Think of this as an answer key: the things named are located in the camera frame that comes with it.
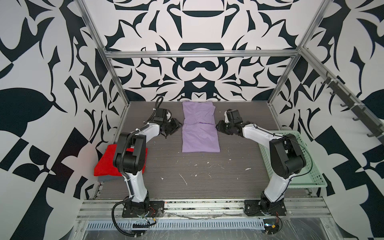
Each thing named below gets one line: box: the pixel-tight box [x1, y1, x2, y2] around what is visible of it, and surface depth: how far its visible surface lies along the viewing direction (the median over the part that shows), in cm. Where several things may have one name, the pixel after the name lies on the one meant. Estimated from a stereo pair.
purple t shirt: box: [182, 100, 220, 153], surface depth 104 cm
